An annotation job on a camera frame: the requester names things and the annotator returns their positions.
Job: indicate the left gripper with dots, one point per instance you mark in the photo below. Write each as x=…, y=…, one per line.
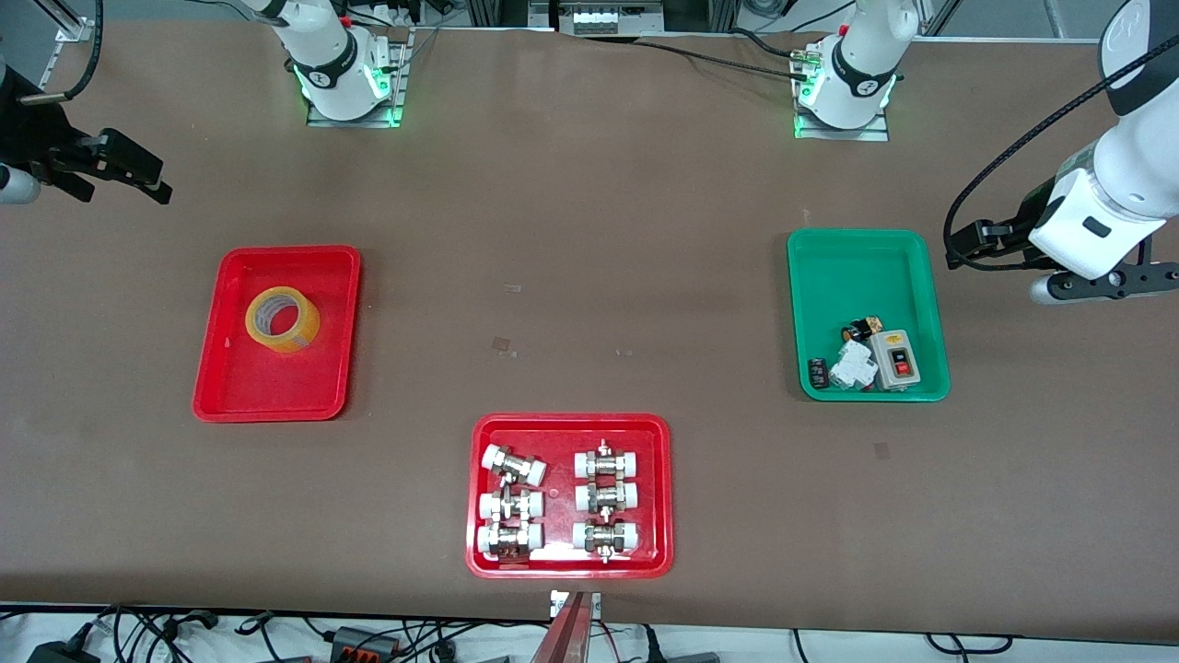
x=1024, y=219

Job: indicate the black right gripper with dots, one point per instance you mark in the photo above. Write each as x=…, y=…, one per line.
x=29, y=140

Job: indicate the yellow tape roll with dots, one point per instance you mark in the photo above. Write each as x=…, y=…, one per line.
x=285, y=327

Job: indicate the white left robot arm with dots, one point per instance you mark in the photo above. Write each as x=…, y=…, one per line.
x=857, y=74

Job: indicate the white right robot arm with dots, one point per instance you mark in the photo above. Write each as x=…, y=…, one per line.
x=327, y=64

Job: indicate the green plastic tray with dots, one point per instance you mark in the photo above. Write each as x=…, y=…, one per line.
x=866, y=276

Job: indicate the empty red plastic tray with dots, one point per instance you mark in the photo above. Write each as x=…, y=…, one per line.
x=276, y=387

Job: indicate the red tray with fittings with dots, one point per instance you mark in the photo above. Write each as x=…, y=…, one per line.
x=571, y=571

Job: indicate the black and brown relay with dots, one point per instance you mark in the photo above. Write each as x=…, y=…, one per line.
x=864, y=328

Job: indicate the white plastic connector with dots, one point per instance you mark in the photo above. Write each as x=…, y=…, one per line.
x=852, y=368

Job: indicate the small black electronic module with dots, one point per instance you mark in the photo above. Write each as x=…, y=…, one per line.
x=817, y=370

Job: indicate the grey power strip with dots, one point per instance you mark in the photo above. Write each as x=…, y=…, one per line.
x=615, y=17

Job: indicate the metal pipe fitting white caps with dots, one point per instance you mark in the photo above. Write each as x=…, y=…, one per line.
x=513, y=465
x=606, y=497
x=508, y=540
x=606, y=462
x=605, y=537
x=509, y=505

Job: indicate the black power adapter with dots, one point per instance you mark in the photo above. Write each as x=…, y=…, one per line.
x=60, y=652

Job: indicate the grey connector box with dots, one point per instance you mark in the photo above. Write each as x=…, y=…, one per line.
x=364, y=642

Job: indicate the white label tag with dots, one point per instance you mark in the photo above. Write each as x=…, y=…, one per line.
x=594, y=603

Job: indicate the red metal bar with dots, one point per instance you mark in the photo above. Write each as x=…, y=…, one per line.
x=566, y=635

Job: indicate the grey push button switch box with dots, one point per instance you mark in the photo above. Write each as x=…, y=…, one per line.
x=895, y=361

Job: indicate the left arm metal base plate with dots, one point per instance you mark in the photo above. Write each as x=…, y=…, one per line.
x=870, y=132

